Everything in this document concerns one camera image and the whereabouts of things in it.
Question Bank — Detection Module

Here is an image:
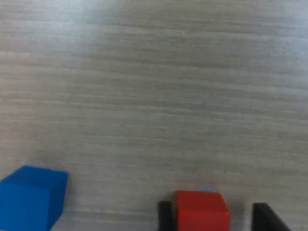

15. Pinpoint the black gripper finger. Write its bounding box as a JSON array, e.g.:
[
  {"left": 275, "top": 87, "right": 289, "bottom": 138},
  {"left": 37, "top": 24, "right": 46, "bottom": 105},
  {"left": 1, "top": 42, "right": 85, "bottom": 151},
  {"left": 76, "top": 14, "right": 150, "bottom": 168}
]
[
  {"left": 251, "top": 203, "right": 293, "bottom": 231},
  {"left": 158, "top": 201, "right": 178, "bottom": 231}
]

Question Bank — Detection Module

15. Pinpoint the blue cube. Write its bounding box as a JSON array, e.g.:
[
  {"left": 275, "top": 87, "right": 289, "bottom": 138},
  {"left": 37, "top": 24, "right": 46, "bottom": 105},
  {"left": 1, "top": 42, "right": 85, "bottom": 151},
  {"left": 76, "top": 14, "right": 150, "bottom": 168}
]
[{"left": 0, "top": 165, "right": 69, "bottom": 231}]

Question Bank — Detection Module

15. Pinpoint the red cube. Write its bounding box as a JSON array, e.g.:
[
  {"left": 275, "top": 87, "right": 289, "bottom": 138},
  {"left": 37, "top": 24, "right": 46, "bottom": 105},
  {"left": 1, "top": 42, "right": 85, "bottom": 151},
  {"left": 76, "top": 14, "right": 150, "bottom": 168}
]
[{"left": 175, "top": 190, "right": 231, "bottom": 231}]

